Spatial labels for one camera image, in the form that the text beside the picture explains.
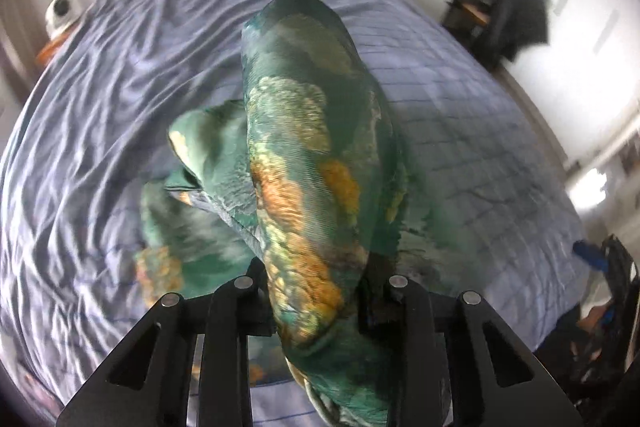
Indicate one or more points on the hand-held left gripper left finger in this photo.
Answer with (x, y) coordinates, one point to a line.
(255, 302)

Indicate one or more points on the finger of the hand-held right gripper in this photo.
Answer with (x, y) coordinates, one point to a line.
(587, 252)

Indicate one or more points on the black jacket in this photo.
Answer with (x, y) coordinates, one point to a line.
(522, 17)

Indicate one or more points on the white desk fan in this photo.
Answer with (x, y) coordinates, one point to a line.
(62, 12)

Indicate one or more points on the white wardrobe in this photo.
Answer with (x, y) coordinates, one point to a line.
(590, 32)

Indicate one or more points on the wooden nightstand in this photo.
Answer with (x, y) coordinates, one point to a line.
(52, 47)

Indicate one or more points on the green printed jacket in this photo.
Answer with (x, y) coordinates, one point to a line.
(300, 132)

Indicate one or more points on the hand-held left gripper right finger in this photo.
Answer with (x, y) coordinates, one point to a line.
(385, 307)

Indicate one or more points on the bed with blue checked sheet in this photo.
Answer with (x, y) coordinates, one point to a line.
(125, 82)

